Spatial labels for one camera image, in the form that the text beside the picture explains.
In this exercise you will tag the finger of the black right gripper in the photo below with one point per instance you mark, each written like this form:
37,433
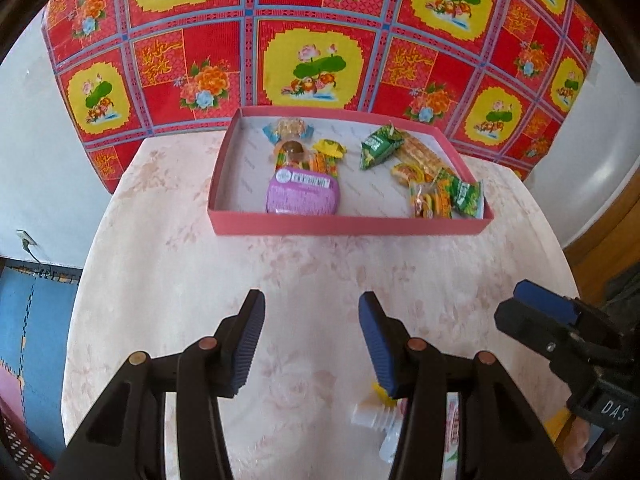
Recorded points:
545,331
545,294

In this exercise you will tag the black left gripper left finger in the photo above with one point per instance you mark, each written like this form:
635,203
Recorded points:
123,434

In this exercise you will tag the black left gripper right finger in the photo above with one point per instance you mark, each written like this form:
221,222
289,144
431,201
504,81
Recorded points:
501,436

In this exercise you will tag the green pea packet front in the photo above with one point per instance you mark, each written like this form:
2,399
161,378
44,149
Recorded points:
466,199

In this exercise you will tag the colourful fruit candy packet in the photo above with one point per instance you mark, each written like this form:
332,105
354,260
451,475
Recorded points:
431,200

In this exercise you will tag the yellow-lidded jelly cup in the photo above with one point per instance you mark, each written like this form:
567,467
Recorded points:
407,174

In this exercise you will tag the orange-ended long cracker pack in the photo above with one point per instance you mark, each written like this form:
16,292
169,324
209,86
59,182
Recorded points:
413,151

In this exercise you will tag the green pea snack packet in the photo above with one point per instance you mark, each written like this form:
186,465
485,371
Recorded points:
379,146

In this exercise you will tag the small orange candy packet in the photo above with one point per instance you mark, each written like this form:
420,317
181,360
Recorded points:
325,156

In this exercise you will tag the purple plastic snack tub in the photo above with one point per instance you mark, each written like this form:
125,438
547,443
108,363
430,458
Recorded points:
304,192

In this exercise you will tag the blue-ended clear rice cracker pack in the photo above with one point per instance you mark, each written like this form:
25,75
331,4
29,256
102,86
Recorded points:
287,129

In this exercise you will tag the person's right hand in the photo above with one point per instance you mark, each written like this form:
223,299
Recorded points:
572,443

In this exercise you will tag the wooden furniture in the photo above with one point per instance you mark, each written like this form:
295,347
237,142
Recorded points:
609,247

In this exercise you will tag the white plastic bottle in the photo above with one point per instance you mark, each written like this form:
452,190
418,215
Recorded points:
380,413

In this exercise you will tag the blue foam floor mat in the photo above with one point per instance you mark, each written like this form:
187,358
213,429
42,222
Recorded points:
36,307

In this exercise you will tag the pink shallow cardboard box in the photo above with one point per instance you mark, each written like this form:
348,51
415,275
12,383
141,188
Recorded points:
371,201

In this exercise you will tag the white wall socket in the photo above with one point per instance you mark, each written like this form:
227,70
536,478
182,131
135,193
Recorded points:
25,238

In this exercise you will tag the red floral wall cloth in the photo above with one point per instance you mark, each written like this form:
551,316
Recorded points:
497,77

